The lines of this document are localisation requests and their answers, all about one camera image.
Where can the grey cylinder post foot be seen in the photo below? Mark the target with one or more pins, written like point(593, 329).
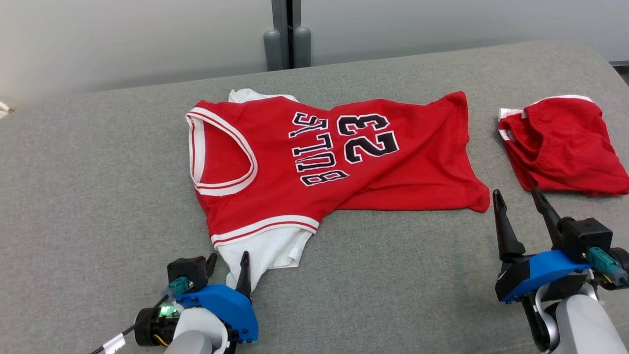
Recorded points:
point(272, 51)
point(303, 49)

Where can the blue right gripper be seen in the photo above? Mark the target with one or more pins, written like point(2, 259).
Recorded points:
point(535, 270)

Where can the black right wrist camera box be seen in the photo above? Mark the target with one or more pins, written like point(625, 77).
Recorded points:
point(585, 236)

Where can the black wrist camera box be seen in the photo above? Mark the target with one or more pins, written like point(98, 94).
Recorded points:
point(189, 270)
point(585, 236)

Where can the red shorts with white stripes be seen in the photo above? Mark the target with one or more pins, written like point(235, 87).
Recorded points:
point(565, 147)

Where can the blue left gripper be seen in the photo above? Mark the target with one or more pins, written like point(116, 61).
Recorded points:
point(231, 307)

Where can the red Bulls basketball jersey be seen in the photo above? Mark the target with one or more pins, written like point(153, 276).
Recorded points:
point(417, 162)

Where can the grey partition post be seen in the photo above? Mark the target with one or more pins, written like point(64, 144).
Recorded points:
point(279, 14)

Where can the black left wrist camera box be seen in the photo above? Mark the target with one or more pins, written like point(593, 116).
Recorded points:
point(189, 270)

